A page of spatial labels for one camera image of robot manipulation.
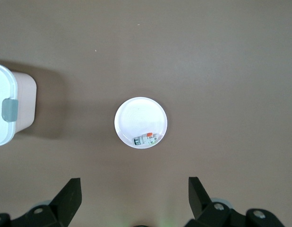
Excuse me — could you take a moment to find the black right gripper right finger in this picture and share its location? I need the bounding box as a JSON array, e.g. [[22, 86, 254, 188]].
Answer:
[[186, 176, 233, 227]]

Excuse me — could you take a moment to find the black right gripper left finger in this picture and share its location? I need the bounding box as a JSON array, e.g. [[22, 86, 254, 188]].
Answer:
[[27, 177, 83, 227]]

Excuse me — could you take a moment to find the white lidded storage box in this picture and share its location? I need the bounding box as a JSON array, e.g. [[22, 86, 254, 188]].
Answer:
[[0, 62, 37, 147]]

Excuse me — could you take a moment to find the grey box latch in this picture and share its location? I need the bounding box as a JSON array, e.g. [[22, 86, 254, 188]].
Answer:
[[1, 98, 18, 122]]

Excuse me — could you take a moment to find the pink round plate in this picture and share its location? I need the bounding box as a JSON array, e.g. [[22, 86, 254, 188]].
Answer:
[[114, 96, 168, 149]]

